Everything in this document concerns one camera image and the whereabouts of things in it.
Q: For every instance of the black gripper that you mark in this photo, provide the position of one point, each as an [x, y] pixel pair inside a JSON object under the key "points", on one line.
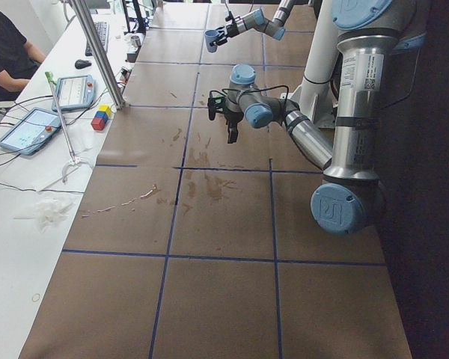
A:
{"points": [[231, 117], [227, 30]]}

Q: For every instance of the light blue plastic cup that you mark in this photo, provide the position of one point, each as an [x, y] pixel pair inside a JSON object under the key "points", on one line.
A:
{"points": [[211, 36]]}

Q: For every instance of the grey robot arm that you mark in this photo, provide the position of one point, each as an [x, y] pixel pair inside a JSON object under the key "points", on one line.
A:
{"points": [[253, 20], [350, 197]]}

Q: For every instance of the small metal cup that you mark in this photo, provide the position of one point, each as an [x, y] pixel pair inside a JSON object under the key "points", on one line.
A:
{"points": [[135, 41]]}

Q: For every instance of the blue cube block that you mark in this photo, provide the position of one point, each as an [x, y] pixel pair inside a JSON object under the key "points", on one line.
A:
{"points": [[102, 115]]}

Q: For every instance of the yellow cube block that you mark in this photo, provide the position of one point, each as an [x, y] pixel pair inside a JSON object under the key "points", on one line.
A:
{"points": [[105, 109]]}

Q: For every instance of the red cube block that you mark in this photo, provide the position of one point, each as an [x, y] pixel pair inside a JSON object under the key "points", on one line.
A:
{"points": [[98, 123]]}

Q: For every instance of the black computer mouse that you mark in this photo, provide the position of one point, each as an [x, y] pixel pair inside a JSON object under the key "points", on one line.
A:
{"points": [[81, 64]]}

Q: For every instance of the far blue teach pendant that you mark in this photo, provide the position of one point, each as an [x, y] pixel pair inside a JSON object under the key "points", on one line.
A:
{"points": [[75, 92]]}

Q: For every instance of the blue teach pendant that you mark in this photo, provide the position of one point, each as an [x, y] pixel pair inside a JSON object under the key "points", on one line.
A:
{"points": [[31, 132], [75, 92]]}

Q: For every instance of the long silver grabber tool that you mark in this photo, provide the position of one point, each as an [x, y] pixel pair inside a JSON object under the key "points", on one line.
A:
{"points": [[75, 161]]}

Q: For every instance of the crumpled white tissue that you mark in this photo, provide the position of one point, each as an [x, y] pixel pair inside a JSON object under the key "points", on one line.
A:
{"points": [[47, 212]]}

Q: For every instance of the near blue teach pendant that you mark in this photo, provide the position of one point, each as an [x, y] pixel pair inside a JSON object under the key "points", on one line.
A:
{"points": [[31, 132]]}

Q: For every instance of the person in black shirt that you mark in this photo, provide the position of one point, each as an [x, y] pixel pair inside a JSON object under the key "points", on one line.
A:
{"points": [[19, 60]]}

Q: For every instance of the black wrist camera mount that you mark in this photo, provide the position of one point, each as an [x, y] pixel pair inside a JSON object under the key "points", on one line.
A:
{"points": [[229, 17], [215, 103]]}

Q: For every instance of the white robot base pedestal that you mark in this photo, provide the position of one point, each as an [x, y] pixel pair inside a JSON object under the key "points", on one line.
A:
{"points": [[314, 95]]}

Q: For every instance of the aluminium frame post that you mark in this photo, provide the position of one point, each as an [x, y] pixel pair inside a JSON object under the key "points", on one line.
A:
{"points": [[87, 24]]}

